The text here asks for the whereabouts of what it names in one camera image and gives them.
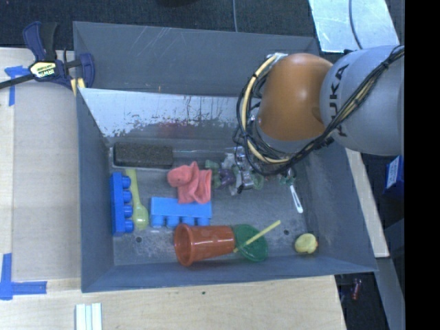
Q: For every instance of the green and purple toy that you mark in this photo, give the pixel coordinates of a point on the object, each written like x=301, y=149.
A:
x=223, y=177

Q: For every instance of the pink cloth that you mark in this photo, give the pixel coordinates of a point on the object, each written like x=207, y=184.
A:
x=192, y=184

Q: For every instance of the yellow straw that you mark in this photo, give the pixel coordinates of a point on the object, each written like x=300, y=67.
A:
x=261, y=233

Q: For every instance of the blue toy brick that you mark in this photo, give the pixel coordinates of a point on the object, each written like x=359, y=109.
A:
x=178, y=207
x=118, y=205

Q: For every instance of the green cup lid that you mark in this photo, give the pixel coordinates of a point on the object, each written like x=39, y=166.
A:
x=256, y=251

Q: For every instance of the orange plastic cup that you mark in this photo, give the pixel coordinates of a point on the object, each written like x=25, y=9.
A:
x=206, y=243

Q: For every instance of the yellow rubber toy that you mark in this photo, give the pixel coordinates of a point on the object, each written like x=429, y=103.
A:
x=305, y=243

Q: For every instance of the dark green flat block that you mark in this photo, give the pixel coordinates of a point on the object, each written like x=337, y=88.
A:
x=142, y=155

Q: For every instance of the yellow-green plastic spoon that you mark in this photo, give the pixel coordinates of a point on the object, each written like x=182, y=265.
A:
x=140, y=215

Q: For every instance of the grey metal bin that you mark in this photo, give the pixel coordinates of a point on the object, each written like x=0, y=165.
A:
x=206, y=64

